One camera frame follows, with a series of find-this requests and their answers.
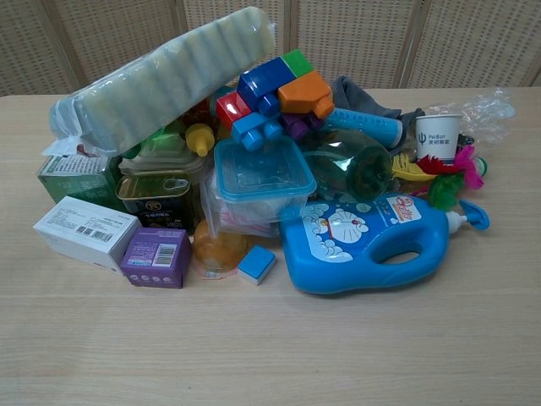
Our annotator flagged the clear container with blue lid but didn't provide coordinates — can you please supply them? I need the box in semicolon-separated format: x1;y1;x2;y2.
213;138;318;224

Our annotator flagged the blue and white eraser block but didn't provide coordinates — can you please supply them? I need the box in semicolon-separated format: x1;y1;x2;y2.
237;245;277;286

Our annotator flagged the orange jelly cup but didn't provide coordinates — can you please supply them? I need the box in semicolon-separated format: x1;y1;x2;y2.
192;219;251;280

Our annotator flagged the light blue toy block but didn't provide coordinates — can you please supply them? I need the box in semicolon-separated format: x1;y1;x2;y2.
231;110;284;151

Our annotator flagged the purple toy block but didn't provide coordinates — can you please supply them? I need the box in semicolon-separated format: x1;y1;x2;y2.
280;111;325;141

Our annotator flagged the green transparent plastic bottle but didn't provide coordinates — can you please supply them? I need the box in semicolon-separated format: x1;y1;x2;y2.
300;129;395;202

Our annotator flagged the yellow squeeze bottle nozzle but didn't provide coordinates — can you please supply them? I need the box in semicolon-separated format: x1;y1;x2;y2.
184;123;211;158

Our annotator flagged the blue detergent jug with pump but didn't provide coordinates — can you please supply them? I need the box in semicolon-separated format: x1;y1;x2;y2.
277;192;492;296

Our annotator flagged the red toy block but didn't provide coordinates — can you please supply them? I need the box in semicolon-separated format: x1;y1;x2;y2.
215;91;251;132

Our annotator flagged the orange toy block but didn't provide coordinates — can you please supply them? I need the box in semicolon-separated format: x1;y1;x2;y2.
277;69;336;122

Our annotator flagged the dark tin can with pull-tab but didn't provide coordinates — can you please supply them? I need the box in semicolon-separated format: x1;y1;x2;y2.
115;169;203;236

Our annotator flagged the clear container with green lid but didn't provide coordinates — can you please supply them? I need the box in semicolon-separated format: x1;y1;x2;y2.
117;126;212;178

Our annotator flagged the dark blue toy block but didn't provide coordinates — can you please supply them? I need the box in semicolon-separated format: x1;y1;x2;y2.
236;56;293;118

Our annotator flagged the purple cardboard box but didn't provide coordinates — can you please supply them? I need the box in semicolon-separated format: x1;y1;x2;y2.
119;227;193;290

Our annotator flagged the grey cloth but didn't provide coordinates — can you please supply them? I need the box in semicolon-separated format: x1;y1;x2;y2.
329;74;426;140

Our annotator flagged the green toy block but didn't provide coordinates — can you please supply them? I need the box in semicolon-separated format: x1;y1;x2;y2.
281;48;316;79

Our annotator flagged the yellow plastic toy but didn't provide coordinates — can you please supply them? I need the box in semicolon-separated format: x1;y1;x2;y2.
391;153;436;183

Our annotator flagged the wrapped pack of yellow sponges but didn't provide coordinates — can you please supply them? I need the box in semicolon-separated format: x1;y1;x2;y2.
48;7;277;158

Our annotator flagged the white paper cup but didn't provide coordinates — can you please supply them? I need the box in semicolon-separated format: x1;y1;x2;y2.
414;113;464;166

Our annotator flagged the colourful feather shuttlecock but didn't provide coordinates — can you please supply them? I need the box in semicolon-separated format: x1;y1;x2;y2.
412;143;491;209

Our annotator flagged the white cardboard box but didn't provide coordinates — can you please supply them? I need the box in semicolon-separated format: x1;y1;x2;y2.
32;195;143;277

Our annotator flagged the green cardboard box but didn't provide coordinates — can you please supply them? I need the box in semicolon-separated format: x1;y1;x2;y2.
36;152;128;212

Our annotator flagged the wooden folding screen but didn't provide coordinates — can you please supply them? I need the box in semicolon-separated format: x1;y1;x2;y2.
0;0;541;98

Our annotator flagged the clear crumpled plastic bag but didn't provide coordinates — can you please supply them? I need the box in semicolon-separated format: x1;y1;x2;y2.
458;87;516;145

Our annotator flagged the blue cylindrical handle tool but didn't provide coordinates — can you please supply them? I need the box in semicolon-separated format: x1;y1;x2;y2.
324;107;407;150

